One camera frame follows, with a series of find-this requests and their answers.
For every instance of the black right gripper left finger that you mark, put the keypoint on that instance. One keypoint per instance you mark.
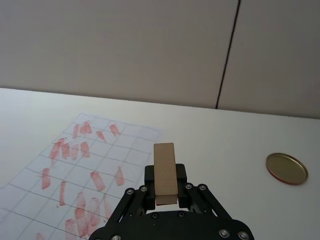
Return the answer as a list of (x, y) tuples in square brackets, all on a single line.
[(149, 185)]

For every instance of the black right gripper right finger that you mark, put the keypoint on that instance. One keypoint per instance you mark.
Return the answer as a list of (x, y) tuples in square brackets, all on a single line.
[(182, 185)]

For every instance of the tan wooden rectangular block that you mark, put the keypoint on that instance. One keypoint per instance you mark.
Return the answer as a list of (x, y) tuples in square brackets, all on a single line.
[(165, 170)]

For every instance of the grid sheet with red marks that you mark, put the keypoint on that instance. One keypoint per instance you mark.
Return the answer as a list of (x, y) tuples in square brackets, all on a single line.
[(75, 160)]

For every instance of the round gold metal lid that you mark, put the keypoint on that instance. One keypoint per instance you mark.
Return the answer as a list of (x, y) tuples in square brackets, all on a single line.
[(286, 169)]

